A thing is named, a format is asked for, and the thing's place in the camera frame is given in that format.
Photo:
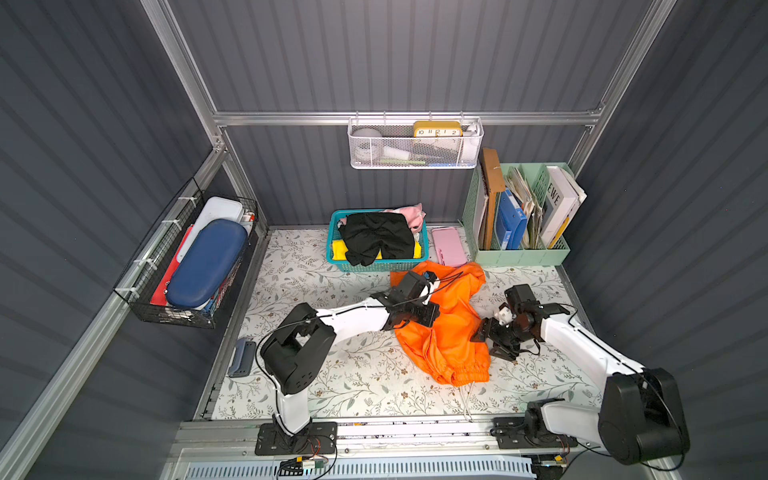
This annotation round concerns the white wire wall basket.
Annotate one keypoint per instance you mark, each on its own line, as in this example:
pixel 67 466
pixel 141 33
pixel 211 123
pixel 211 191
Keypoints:
pixel 402 151

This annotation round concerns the pink plastic case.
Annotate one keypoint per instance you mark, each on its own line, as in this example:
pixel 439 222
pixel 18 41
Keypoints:
pixel 449 247

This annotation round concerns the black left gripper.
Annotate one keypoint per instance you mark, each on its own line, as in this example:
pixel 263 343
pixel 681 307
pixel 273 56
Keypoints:
pixel 420 311

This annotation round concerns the mint green file organizer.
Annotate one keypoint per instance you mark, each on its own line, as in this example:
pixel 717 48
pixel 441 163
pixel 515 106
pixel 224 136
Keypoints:
pixel 472 220

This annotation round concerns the yellow clock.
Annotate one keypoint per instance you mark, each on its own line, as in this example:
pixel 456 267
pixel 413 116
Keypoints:
pixel 437 129

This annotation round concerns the white flat box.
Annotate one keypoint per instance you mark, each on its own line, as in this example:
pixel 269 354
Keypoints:
pixel 215 208

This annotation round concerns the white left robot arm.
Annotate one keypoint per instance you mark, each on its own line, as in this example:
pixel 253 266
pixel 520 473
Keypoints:
pixel 294 352

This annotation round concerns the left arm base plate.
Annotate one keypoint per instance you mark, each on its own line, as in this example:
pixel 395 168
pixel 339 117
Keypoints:
pixel 317 437

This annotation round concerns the black wire side basket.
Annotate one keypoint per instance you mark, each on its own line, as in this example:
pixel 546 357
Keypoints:
pixel 145 279

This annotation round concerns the yellow folded cloth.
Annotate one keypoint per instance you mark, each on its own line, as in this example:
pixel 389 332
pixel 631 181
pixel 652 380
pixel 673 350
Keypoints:
pixel 339 250

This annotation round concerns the navy blue oval case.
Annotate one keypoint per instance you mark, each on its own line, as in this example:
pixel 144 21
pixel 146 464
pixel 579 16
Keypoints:
pixel 206 265

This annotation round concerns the black shorts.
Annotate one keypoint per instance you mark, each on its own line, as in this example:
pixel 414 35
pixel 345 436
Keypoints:
pixel 369 235

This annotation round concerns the aluminium front rail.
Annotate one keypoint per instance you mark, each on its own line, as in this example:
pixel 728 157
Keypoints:
pixel 416 447

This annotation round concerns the roll of tape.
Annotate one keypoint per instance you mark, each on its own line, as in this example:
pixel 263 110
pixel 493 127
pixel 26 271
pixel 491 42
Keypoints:
pixel 366 145

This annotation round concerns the pink patterned folded cloth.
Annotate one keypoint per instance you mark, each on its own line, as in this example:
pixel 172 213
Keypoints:
pixel 413 214

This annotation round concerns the white yellow book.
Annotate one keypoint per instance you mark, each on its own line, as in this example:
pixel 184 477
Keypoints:
pixel 563 198

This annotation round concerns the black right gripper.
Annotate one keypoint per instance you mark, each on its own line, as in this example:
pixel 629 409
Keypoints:
pixel 498 335

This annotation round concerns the orange shorts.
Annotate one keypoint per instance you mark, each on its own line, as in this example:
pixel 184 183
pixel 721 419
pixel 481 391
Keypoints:
pixel 445 351

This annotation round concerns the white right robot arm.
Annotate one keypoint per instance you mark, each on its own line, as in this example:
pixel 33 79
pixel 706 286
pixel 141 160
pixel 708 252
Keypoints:
pixel 640 418

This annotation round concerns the blue binder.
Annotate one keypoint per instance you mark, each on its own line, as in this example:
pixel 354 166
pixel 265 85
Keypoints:
pixel 511 222

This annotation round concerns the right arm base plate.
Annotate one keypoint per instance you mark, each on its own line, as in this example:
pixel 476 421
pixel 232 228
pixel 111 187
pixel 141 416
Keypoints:
pixel 527 432

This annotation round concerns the grey blue stapler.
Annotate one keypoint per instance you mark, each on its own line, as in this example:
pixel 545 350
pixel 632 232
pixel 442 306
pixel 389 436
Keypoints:
pixel 243 358

